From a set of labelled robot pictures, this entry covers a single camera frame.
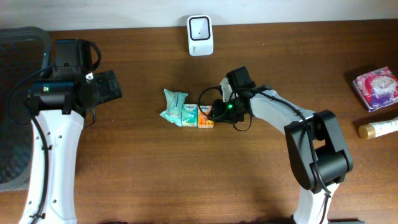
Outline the orange tissue pack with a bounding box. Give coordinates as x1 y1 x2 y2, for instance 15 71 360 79
198 105 214 129

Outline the teal tissue pack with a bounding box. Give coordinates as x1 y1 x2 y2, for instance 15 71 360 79
182 104 198 127

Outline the teal wipes pouch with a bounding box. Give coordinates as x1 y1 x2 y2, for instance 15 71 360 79
160 89 188 127

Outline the cream tube gold cap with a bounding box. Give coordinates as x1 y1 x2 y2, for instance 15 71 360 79
358 118 397 139

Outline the red purple floral package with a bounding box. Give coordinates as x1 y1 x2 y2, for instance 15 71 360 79
353 67 397 112

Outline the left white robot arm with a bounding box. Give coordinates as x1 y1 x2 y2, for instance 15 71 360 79
20 39 122 223

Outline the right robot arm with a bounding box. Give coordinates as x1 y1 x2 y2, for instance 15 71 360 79
210 67 353 223

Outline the white barcode scanner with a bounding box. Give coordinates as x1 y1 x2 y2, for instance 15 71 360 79
187 15 214 57

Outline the grey plastic mesh basket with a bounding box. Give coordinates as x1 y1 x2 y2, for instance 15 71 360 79
1 26 52 192

